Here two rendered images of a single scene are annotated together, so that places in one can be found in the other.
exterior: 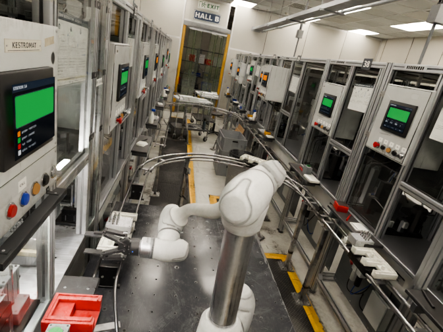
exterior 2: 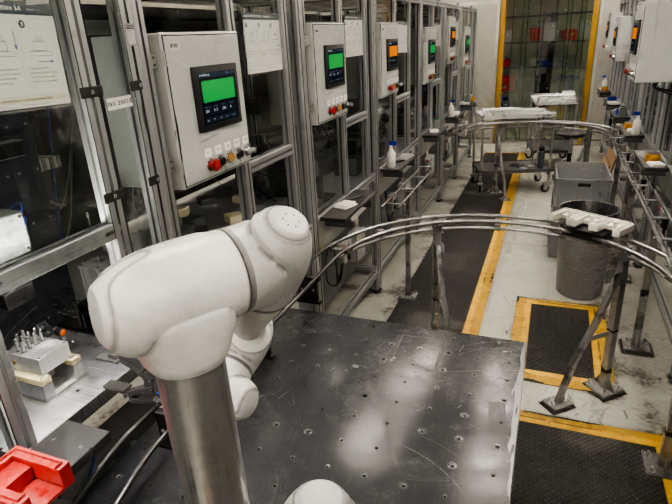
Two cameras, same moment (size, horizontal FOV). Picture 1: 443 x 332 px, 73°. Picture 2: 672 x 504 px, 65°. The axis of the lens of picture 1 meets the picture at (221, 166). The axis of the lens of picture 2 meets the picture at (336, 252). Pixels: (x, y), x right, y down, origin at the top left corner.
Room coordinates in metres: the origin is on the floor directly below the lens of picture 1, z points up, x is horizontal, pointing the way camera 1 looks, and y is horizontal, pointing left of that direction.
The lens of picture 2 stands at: (0.43, -0.65, 1.76)
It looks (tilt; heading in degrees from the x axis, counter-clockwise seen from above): 22 degrees down; 33
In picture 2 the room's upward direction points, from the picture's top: 3 degrees counter-clockwise
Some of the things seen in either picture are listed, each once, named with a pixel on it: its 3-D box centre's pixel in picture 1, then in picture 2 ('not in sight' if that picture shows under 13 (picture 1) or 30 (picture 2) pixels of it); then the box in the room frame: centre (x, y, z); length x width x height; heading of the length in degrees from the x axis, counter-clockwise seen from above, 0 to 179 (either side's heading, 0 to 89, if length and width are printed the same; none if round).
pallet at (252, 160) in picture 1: (256, 163); (588, 226); (3.15, -0.37, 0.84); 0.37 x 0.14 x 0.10; 68
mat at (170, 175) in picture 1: (177, 147); (481, 208); (5.74, 0.93, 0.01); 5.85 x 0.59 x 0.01; 10
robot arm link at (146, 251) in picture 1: (146, 248); not in sight; (1.11, 0.25, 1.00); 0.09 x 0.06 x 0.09; 10
